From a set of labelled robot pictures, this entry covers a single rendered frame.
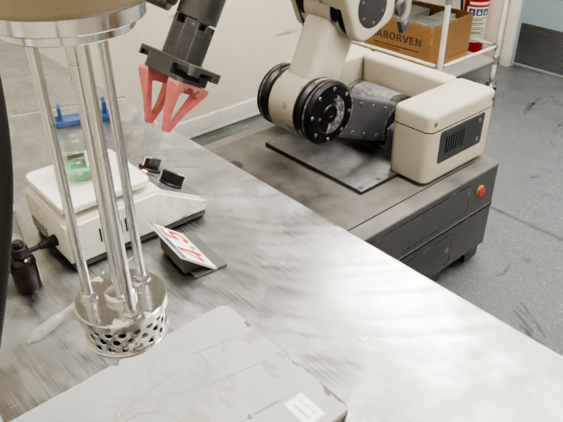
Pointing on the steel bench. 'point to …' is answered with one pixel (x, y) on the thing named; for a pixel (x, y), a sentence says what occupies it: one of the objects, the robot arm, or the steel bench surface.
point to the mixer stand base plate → (199, 382)
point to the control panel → (162, 183)
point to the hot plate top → (43, 185)
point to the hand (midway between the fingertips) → (158, 121)
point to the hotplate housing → (44, 223)
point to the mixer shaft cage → (98, 303)
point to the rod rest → (79, 115)
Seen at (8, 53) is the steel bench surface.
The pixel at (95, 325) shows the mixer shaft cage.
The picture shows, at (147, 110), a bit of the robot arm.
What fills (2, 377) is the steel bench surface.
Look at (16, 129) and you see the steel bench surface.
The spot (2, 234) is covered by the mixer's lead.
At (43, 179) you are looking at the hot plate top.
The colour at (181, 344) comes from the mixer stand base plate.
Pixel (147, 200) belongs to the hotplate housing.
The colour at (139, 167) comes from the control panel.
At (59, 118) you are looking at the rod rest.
